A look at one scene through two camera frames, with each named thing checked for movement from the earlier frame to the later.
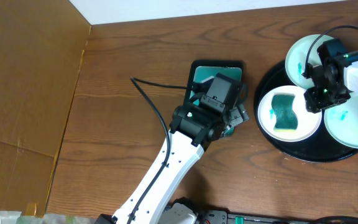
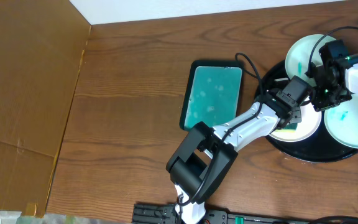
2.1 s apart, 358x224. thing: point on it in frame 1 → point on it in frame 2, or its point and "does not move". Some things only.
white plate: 308,122 does not move
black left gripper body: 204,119 → 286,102
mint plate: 353,123 does not move
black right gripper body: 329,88 does not move
